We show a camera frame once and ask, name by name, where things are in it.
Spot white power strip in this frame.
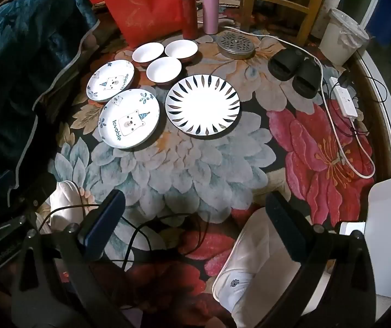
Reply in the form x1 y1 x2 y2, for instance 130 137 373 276
329 77 357 121

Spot round perforated metal tin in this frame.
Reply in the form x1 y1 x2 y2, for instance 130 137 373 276
216 31 255 60

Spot black slipper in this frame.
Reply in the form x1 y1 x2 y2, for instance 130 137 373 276
292 58 322 98
267 48 307 82

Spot red bag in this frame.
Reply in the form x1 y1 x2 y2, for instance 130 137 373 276
89 0 184 49

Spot white bear print plate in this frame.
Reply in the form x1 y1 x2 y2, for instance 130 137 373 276
86 59 135 102
98 89 161 150

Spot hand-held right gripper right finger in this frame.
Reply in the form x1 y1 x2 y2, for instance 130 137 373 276
265 191 379 328

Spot dark red bottle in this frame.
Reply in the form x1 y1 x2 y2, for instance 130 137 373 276
177 0 199 39

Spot white bowl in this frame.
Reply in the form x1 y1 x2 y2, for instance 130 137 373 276
146 57 183 85
164 40 199 65
132 42 165 65

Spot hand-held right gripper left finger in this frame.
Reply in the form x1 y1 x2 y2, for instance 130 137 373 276
9 189 128 328

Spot black cable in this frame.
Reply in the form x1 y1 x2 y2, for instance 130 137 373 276
35 203 213 274

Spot white trash bin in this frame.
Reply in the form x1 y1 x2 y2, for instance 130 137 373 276
319 8 370 67

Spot wooden chair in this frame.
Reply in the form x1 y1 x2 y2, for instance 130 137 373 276
240 0 329 45

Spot white furniture frame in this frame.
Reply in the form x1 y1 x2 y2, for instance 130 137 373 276
353 51 391 175

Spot pink bottle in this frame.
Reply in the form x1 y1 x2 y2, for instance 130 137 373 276
201 0 219 35

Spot large white petal-rim plate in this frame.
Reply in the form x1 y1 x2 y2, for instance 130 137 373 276
165 74 241 136

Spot floral rug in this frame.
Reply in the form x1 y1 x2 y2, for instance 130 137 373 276
35 24 387 328

